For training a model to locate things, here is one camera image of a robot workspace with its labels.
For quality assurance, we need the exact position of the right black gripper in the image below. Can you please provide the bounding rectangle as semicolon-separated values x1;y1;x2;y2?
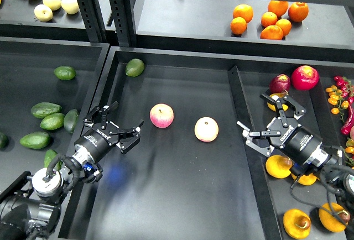
237;93;323;165

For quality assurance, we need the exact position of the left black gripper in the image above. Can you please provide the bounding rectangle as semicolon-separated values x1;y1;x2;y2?
74;101;144;163

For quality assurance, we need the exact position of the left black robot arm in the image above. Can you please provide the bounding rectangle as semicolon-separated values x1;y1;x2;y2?
1;102;143;239

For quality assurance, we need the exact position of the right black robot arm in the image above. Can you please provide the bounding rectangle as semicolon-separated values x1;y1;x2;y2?
237;93;353;213

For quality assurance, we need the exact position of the green avocado in middle tray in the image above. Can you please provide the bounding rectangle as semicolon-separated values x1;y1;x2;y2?
125;58;145;77

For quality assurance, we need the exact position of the green avocado top left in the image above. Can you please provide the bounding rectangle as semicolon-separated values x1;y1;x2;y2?
54;66;76;80

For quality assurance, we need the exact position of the dark avocado at edge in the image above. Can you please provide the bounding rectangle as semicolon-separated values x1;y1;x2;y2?
0;132;8;149

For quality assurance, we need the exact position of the pale yellow pear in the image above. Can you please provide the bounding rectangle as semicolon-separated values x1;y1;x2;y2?
61;0;79;15
42;0;61;11
34;4;53;22

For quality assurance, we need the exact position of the pink red apple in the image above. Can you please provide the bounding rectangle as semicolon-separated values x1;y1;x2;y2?
149;103;174;128

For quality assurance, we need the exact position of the dark red apple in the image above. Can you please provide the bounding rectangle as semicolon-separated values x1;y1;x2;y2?
269;74;291;93

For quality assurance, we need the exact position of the bright red apple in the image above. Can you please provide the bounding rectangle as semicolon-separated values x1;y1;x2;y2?
290;65;320;90

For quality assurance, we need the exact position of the red chili pepper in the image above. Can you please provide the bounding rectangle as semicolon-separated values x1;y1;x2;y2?
340;105;353;135

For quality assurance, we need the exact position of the cherry tomato bunch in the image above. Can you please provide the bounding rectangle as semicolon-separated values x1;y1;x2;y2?
325;76;353;115

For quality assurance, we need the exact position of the pale pink apple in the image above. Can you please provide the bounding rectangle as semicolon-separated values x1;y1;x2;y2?
194;117;219;142

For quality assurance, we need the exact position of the black left tray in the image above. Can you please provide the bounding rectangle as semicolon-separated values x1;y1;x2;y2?
0;36;111;240

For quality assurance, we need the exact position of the black middle tray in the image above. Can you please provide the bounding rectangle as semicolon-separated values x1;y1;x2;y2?
53;47;274;239

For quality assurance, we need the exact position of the orange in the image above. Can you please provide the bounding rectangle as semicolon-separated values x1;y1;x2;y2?
233;4;253;23
275;19;292;36
260;25;283;40
261;12;278;28
230;17;247;35
288;2;309;22
268;0;289;18

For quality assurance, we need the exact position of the black shelf upright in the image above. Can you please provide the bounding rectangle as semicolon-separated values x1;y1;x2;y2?
109;0;137;48
77;0;106;43

